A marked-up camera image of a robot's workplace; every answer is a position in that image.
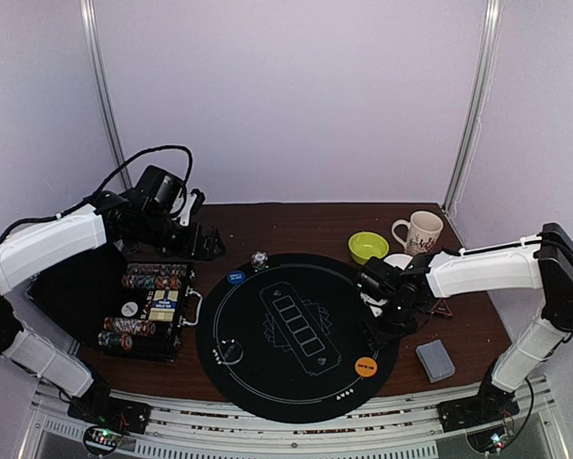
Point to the clear acrylic dealer puck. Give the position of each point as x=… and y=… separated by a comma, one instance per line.
x=230, y=352

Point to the circuit board with leds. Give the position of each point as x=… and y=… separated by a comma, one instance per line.
x=100, y=440
x=489, y=441

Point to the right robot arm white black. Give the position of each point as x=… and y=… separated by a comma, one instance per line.
x=543, y=261

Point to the orange big blind button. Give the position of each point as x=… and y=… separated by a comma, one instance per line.
x=366, y=367

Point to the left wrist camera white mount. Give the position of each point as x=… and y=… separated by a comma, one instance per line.
x=191, y=205

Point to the right circuit board with LEDs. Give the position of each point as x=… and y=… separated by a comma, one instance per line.
x=489, y=441

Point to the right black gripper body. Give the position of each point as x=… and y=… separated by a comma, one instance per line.
x=379, y=330

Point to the white decorated mug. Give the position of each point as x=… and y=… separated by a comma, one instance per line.
x=423, y=231

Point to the white orange bowl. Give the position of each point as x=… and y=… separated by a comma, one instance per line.
x=398, y=260

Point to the left circuit board with LEDs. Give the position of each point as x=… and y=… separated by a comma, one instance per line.
x=100, y=440

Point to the grey playing card deck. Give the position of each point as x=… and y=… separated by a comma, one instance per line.
x=435, y=360

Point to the black round poker mat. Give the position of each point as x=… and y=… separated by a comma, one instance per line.
x=299, y=322

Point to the front aluminium rail frame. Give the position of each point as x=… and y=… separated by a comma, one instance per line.
x=405, y=426

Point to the poker chip row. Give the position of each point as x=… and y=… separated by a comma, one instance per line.
x=114, y=340
x=131, y=326
x=152, y=282
x=157, y=269

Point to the red black triangle button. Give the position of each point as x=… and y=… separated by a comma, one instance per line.
x=441, y=308

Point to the poker chip stack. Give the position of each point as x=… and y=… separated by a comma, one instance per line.
x=259, y=260

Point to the green bowl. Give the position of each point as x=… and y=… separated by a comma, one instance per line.
x=366, y=244

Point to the boxed playing card deck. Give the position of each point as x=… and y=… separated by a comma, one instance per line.
x=160, y=305

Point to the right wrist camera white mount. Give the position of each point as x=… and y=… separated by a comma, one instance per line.
x=376, y=306

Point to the white dealer button in case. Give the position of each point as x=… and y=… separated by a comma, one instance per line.
x=129, y=309

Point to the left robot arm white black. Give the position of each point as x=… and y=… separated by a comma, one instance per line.
x=157, y=212

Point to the black poker chip case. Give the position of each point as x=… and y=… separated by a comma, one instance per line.
x=79, y=293

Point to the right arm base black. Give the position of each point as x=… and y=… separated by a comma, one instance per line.
x=477, y=406

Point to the blue small blind button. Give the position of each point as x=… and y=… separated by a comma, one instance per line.
x=236, y=277

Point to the right aluminium frame post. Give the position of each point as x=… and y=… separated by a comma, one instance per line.
x=481, y=89

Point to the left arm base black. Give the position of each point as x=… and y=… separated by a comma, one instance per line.
x=99, y=407

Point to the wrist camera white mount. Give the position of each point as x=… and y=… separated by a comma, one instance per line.
x=191, y=205
x=376, y=306

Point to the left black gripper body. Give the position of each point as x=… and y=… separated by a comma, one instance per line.
x=183, y=247

